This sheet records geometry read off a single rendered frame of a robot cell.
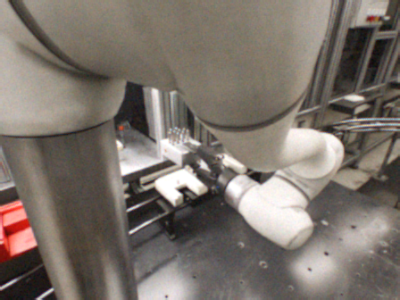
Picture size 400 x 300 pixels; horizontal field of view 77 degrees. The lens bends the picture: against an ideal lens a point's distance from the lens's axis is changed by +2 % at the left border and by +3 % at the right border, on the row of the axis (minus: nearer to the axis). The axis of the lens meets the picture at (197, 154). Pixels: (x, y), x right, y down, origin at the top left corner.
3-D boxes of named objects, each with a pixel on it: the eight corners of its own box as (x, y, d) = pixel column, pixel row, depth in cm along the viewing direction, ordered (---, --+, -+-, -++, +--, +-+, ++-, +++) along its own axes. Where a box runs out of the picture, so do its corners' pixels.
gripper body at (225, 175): (242, 194, 72) (220, 178, 78) (246, 170, 68) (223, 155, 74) (222, 204, 68) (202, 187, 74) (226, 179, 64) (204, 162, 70)
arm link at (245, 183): (265, 179, 64) (247, 168, 68) (240, 191, 59) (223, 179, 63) (259, 205, 69) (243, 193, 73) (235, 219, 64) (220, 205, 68)
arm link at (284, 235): (243, 221, 67) (274, 186, 69) (294, 264, 57) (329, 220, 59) (230, 206, 60) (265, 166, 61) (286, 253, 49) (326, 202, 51)
